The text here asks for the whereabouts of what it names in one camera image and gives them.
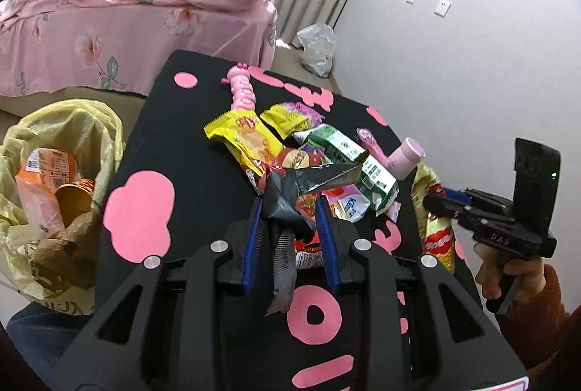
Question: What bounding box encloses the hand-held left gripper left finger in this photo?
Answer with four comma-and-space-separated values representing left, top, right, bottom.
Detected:
50, 196, 266, 391

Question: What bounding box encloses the silver black foil wrapper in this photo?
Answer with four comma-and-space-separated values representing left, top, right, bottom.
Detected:
262, 162, 370, 318

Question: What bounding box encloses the green white packet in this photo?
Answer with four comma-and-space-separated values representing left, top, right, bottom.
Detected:
293, 124, 400, 218

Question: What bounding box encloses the yellow trash bag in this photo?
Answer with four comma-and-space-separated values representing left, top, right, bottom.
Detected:
0, 99, 127, 317

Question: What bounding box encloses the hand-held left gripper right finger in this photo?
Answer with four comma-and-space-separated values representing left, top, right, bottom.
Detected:
314, 197, 529, 391

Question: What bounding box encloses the orange snack packet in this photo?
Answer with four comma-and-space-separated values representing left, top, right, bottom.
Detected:
16, 147, 83, 238

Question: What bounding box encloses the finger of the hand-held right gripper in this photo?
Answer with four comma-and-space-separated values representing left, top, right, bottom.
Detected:
439, 186, 473, 201
422, 192, 468, 220

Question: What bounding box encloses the gold paper cup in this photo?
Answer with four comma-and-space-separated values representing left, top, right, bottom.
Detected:
54, 178, 99, 229

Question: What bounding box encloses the white plastic bag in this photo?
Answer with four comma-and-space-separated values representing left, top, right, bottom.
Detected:
296, 23, 338, 78

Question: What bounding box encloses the small yellow pink packet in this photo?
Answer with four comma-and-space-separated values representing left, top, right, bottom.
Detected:
260, 103, 324, 141

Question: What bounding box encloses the pink caterpillar toy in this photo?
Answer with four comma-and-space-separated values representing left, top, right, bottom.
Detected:
221, 62, 257, 116

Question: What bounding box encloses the person's leg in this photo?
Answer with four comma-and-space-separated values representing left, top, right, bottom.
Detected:
6, 302, 92, 383

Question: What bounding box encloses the beige bed base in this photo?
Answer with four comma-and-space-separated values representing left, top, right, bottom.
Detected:
0, 78, 147, 120

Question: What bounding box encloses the person's right hand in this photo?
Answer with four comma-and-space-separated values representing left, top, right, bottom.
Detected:
475, 243, 548, 300

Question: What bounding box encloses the gold red wrapper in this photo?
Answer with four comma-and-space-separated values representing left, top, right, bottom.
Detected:
411, 162, 457, 274

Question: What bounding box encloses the pink cup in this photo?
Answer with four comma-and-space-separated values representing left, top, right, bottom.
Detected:
391, 137, 426, 182

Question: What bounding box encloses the pink colourful packet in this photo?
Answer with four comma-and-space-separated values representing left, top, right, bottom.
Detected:
326, 184, 403, 224

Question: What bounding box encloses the yellow biscuit packet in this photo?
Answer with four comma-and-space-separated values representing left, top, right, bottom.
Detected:
203, 110, 287, 194

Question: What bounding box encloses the red snack wrapper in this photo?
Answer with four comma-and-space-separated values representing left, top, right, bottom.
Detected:
290, 191, 330, 270

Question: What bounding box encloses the pink floral bedding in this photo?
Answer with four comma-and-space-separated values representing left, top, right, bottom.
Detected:
0, 0, 280, 98

